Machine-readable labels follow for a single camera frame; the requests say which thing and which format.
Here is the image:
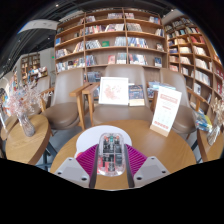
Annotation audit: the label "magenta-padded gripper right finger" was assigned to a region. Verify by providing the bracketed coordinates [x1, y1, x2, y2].
[123, 143, 171, 188]

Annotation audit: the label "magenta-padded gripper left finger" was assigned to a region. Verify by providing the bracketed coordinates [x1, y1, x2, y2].
[54, 143, 100, 189]

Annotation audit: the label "transparent computer mouse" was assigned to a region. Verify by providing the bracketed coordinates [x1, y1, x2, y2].
[97, 132, 127, 177]

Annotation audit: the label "white mouse pad red rest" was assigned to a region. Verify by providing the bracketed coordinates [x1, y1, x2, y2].
[74, 124, 133, 159]

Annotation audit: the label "beige upholstered wooden armchair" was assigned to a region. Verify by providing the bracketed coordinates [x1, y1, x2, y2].
[40, 67, 91, 132]
[82, 63, 159, 128]
[159, 68, 209, 136]

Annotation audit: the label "white orange sign wooden base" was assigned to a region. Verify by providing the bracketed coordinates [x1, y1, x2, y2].
[149, 85, 183, 138]

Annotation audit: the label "dark cover book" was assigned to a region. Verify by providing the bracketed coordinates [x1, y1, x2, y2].
[128, 84, 146, 107]

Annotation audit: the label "glass vase dried pink flowers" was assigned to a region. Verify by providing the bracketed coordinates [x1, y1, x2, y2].
[6, 79, 43, 138]

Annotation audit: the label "white framed picture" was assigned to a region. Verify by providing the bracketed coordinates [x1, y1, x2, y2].
[98, 76, 130, 106]

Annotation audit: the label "blue magazine stack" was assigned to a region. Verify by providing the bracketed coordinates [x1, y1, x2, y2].
[194, 109, 213, 133]

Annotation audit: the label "light blue book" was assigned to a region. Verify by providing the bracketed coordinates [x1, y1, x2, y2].
[147, 81, 177, 99]

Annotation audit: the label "glass vase dried pale flowers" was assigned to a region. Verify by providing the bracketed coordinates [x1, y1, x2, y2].
[206, 96, 224, 147]

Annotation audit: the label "orange display shelf with books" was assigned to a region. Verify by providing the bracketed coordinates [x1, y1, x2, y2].
[0, 87, 10, 116]

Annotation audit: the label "small distant bookshelf unit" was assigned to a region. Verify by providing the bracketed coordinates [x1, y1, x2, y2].
[20, 52, 42, 84]

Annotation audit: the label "tall wooden bookshelf unit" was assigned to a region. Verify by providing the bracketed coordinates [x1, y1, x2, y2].
[164, 14, 224, 111]

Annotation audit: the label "wide wooden bookshelf unit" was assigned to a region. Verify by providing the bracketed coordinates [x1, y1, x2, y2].
[53, 7, 167, 84]

